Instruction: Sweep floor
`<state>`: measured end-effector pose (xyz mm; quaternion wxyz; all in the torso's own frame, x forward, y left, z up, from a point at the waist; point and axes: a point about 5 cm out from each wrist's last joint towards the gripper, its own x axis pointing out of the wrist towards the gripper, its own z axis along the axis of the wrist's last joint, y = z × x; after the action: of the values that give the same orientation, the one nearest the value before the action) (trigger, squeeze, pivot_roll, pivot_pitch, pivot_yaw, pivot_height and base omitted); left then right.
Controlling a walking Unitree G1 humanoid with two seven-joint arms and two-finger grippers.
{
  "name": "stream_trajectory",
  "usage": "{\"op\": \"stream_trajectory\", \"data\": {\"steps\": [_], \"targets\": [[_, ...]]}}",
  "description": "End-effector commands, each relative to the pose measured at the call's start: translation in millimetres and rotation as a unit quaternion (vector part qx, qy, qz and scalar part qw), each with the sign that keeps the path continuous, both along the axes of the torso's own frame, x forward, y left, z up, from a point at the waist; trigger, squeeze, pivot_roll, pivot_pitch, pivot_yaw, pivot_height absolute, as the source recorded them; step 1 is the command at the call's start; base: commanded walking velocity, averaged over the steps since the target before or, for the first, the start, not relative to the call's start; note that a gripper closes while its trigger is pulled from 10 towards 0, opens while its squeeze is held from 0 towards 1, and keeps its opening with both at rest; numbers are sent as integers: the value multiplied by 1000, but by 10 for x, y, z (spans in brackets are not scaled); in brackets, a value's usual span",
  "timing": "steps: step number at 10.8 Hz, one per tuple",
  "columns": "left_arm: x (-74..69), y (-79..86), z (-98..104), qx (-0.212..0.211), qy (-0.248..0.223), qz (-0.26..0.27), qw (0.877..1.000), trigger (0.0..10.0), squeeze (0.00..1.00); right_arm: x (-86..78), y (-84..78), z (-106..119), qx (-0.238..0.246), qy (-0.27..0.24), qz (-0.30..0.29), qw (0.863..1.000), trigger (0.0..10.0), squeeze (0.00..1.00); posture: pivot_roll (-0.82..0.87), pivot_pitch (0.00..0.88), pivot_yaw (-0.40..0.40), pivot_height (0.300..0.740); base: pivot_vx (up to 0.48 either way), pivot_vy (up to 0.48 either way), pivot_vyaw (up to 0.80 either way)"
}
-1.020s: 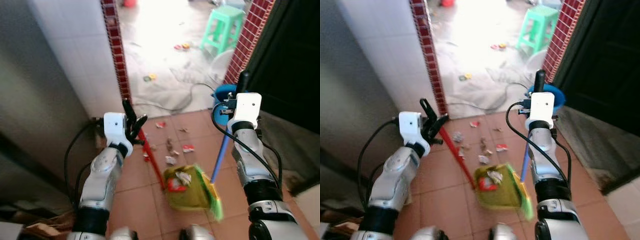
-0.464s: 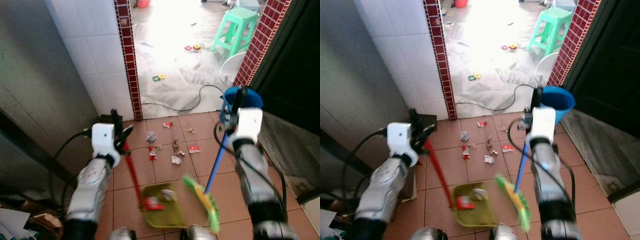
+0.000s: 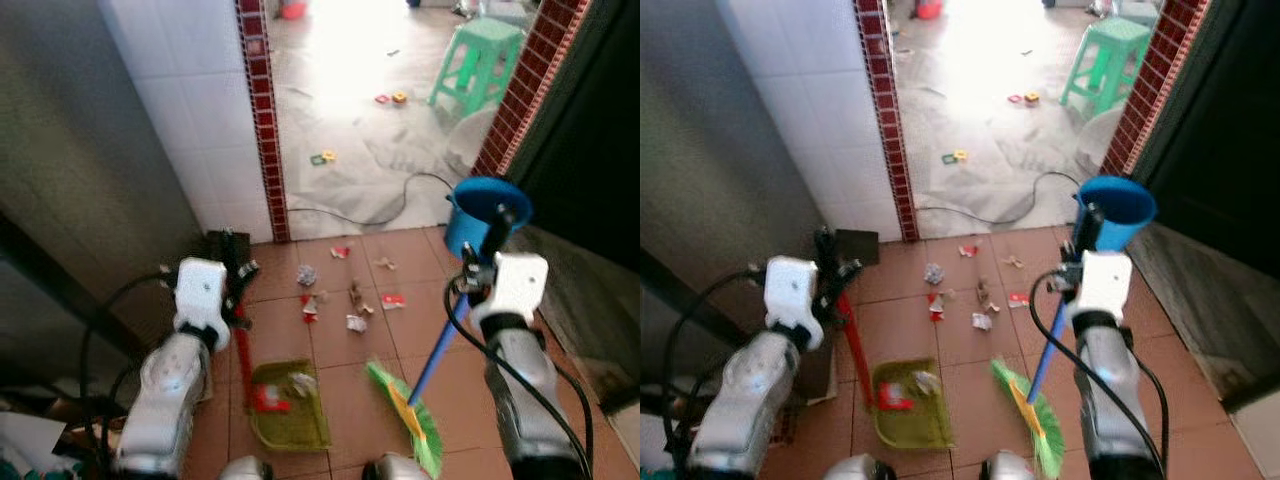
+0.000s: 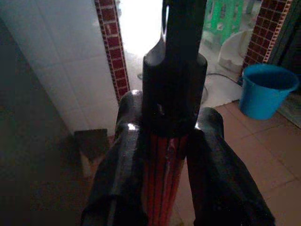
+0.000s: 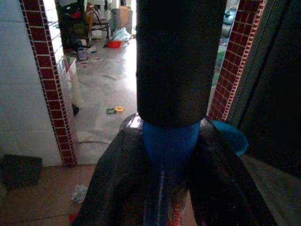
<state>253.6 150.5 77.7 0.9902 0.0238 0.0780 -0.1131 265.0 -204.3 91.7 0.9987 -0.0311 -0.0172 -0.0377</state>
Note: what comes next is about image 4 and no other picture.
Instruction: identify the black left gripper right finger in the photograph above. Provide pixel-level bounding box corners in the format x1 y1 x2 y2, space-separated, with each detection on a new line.
185 107 276 226

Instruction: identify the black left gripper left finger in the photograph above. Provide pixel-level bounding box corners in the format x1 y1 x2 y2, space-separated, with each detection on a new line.
81 90 152 226

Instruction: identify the green dustpan with red handle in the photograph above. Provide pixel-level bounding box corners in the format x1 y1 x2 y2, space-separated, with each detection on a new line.
141 0 208 226

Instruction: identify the blue plastic bucket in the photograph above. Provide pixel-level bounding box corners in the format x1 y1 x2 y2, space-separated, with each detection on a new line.
238 64 301 121

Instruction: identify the white plastic basin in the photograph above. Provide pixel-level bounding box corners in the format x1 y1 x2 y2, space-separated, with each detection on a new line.
217 29 253 71

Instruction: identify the dark wooden door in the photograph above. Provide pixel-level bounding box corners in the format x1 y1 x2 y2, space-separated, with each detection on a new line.
268 0 301 76

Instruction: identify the green plastic stool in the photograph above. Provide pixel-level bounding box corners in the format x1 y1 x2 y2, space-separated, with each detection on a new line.
203 0 246 50

